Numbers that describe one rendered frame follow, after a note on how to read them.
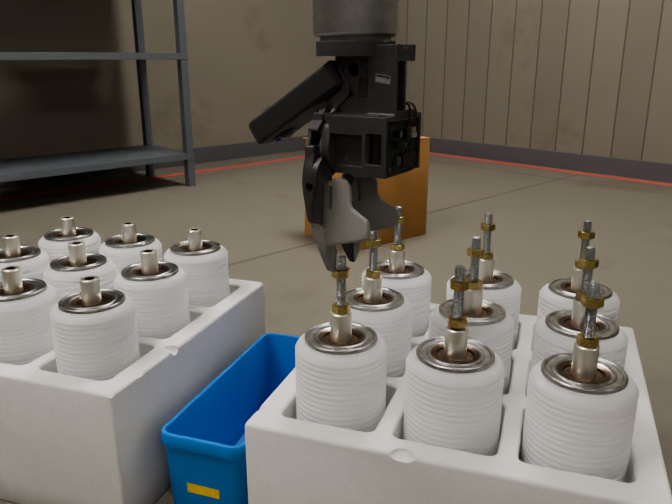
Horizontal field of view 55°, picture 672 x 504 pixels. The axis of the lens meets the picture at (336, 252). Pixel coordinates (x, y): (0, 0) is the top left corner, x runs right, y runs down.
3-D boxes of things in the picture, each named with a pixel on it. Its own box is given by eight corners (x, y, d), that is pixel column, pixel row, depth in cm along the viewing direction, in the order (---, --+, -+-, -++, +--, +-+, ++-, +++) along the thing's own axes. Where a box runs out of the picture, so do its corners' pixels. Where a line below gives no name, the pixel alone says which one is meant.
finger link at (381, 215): (392, 269, 63) (387, 179, 60) (340, 259, 66) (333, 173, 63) (406, 257, 66) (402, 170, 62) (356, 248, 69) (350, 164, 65)
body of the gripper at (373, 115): (382, 187, 55) (385, 39, 52) (300, 178, 60) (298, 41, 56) (420, 174, 61) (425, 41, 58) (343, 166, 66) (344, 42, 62)
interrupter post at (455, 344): (442, 362, 62) (443, 331, 61) (442, 351, 64) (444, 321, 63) (467, 364, 62) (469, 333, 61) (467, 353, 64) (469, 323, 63)
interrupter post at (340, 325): (324, 340, 67) (324, 311, 66) (342, 334, 68) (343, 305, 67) (339, 348, 65) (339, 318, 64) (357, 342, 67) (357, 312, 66)
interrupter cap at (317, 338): (290, 338, 67) (290, 332, 67) (346, 321, 72) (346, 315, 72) (334, 364, 62) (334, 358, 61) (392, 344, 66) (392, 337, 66)
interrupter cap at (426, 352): (413, 372, 60) (413, 365, 60) (418, 339, 67) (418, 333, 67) (496, 379, 59) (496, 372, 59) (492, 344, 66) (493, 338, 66)
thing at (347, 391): (281, 482, 73) (276, 335, 67) (347, 451, 78) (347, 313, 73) (333, 529, 65) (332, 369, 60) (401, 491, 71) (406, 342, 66)
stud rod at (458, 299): (462, 339, 63) (467, 266, 60) (458, 343, 62) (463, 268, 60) (453, 337, 63) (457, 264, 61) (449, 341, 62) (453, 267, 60)
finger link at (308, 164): (313, 225, 58) (320, 126, 57) (299, 223, 59) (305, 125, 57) (340, 222, 62) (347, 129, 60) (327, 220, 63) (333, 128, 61)
